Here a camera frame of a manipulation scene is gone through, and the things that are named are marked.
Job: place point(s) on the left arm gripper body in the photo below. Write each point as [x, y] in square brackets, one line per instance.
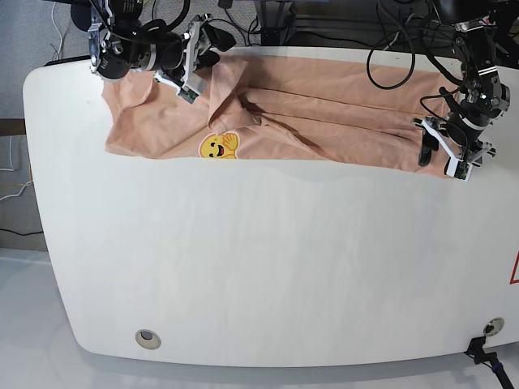
[455, 142]

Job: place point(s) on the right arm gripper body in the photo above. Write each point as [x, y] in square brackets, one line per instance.
[184, 75]

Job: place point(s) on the peach pink T-shirt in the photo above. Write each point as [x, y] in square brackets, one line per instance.
[277, 108]

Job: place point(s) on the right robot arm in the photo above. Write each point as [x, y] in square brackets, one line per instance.
[118, 43]

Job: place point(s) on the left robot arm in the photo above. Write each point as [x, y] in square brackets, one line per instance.
[479, 98]

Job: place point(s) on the black round stand base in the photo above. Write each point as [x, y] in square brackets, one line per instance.
[81, 14]

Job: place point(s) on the red triangle sticker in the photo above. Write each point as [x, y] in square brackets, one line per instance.
[515, 277]

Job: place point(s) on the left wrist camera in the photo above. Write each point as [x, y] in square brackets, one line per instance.
[458, 169]

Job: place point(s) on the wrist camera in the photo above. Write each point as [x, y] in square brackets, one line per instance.
[187, 95]
[458, 169]

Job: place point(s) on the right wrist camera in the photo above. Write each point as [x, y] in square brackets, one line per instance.
[187, 95]

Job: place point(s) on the black metal frame post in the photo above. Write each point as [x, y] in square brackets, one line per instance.
[277, 20]

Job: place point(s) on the right table cable grommet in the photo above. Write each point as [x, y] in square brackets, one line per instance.
[493, 327]

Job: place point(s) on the table cable grommet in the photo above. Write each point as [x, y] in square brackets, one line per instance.
[493, 327]
[147, 339]

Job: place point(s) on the black clamp with cable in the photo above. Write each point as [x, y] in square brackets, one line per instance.
[479, 356]

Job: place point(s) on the left table cable grommet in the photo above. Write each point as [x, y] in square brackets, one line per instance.
[147, 339]

